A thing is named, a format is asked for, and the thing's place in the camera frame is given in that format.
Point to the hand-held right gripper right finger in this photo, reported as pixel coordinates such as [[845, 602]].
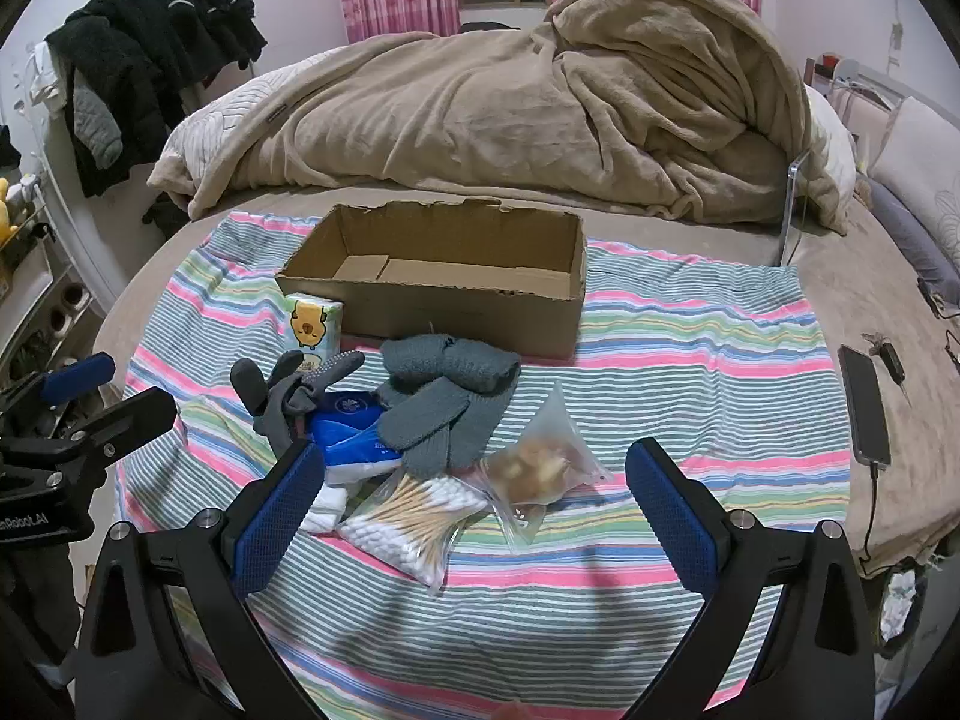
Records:
[[667, 510]]

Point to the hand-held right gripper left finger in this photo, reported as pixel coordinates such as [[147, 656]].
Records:
[[274, 517]]

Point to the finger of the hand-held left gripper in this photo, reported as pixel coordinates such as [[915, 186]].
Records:
[[75, 379], [139, 412]]

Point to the white cloth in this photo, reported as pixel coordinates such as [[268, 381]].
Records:
[[326, 510]]

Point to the blue tissue pack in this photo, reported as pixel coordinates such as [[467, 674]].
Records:
[[345, 435]]

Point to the clear plastic snack bag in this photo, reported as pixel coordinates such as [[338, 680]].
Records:
[[532, 465]]

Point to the green cartoon tissue pack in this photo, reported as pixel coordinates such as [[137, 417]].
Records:
[[311, 322]]

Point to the grey knit glove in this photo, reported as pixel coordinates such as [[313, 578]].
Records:
[[412, 360], [450, 420]]

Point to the cardboard box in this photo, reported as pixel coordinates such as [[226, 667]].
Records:
[[450, 315]]

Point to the metal shelf rack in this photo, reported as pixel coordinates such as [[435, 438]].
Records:
[[37, 300]]

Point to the grey dotted work glove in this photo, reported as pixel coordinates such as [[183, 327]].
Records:
[[330, 371], [274, 405]]

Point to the bag of cotton swabs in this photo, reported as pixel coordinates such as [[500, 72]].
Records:
[[405, 521]]

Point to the striped cloth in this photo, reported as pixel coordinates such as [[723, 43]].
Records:
[[675, 360]]

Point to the yellow plush toy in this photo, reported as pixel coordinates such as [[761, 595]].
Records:
[[7, 210]]

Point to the black smartphone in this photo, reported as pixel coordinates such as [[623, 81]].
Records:
[[864, 405]]

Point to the trash bin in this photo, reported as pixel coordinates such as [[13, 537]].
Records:
[[900, 607]]

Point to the grey quilted garment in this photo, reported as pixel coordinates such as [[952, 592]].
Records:
[[97, 127]]

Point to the bed with brown sheet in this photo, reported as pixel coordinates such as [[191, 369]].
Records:
[[825, 292]]

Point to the keys with black fob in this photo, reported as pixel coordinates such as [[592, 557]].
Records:
[[891, 360]]

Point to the white quilted duvet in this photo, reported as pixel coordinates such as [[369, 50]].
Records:
[[217, 120]]

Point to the black clothes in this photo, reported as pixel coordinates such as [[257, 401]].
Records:
[[135, 30]]

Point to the grey pillow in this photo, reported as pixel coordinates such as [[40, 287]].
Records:
[[911, 240]]

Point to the white patterned pillow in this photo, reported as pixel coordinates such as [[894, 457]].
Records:
[[922, 165]]

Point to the beige fleece blanket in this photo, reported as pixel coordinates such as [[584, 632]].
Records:
[[487, 105]]

